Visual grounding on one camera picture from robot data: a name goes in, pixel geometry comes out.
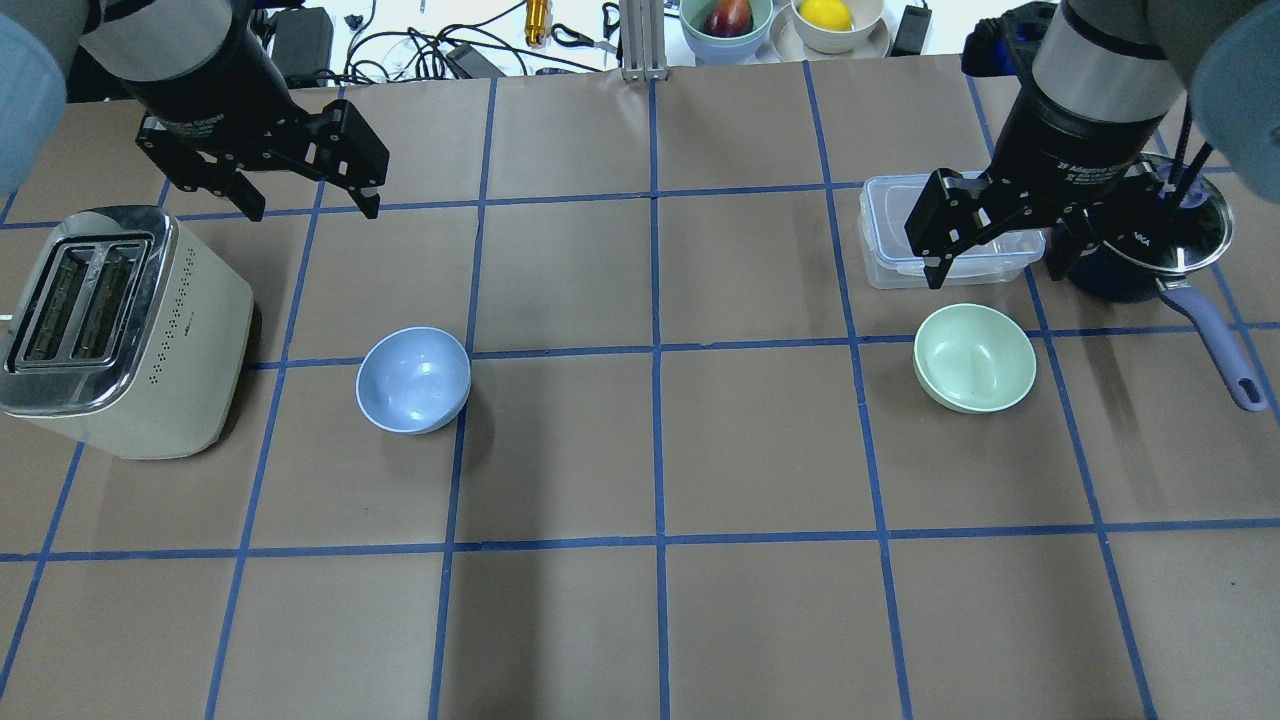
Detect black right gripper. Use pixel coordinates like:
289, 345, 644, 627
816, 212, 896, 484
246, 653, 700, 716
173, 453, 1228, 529
904, 90, 1161, 290

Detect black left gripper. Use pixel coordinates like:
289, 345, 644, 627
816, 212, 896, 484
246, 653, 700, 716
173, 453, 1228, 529
120, 20, 390, 222

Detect blue bowl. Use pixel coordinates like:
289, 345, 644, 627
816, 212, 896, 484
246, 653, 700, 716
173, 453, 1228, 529
355, 327, 472, 436

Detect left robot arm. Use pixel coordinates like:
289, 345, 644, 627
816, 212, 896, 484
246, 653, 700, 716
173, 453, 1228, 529
1, 1, 390, 222

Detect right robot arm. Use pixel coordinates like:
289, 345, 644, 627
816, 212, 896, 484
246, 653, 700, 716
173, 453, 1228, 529
905, 1, 1279, 290

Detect beige bowl with lemon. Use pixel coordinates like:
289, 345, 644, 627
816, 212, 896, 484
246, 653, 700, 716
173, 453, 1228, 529
790, 1, 884, 53

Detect light green bowl with apple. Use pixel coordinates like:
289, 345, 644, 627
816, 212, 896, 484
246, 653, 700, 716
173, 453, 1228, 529
678, 1, 774, 64

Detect black power adapter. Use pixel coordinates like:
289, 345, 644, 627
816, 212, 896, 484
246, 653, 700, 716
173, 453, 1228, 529
270, 6, 334, 88

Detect clear plastic food container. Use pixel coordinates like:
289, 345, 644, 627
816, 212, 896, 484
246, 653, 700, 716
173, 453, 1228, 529
859, 174, 1047, 290

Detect blue saucepan with glass lid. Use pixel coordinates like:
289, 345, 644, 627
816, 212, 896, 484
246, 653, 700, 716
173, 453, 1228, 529
1070, 152, 1268, 413

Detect black power brick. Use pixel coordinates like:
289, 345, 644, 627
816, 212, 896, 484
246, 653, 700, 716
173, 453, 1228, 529
887, 1, 932, 56

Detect cream two-slot toaster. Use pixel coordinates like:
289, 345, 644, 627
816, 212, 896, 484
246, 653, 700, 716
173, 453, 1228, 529
1, 205, 253, 460

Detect yellow lemon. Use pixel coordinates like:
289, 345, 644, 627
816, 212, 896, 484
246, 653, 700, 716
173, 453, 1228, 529
797, 0, 855, 32

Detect beige plate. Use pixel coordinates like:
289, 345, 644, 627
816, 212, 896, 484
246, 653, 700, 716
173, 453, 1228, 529
769, 5, 892, 61

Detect red apple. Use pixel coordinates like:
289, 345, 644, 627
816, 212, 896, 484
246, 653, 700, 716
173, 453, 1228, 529
701, 0, 754, 38

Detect tangled black cables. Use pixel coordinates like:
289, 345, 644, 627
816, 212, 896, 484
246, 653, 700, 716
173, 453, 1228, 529
340, 0, 626, 86

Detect yellow screwdriver handle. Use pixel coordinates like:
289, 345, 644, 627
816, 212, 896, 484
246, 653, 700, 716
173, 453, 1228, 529
524, 0, 550, 47

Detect aluminium profile post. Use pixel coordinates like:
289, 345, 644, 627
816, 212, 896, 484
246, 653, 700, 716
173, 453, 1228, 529
618, 0, 669, 83

